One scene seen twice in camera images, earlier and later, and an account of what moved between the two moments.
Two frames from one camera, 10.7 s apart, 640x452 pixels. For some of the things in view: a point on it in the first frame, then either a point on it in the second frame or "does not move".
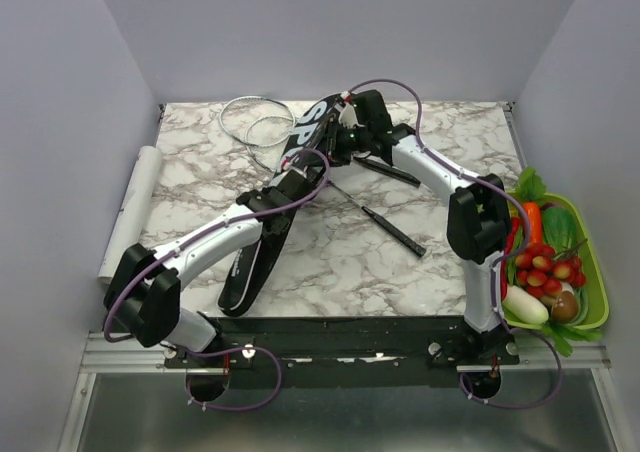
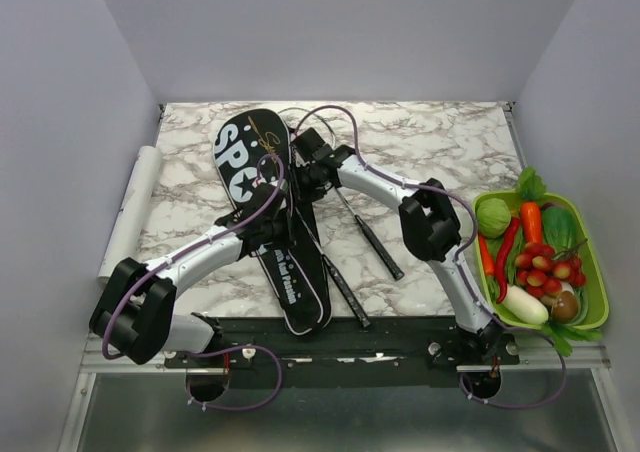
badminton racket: x=412 y=246 to x=397 y=274
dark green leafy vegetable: x=559 y=229 does not move
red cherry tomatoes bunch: x=543 y=271 does not move
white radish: x=524 y=306 does not move
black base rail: x=259 y=352 does not move
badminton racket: x=267 y=122 to x=325 y=258
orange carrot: x=534 y=217 does not move
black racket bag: x=306 y=150 to x=253 y=154
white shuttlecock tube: x=127 y=221 does not move
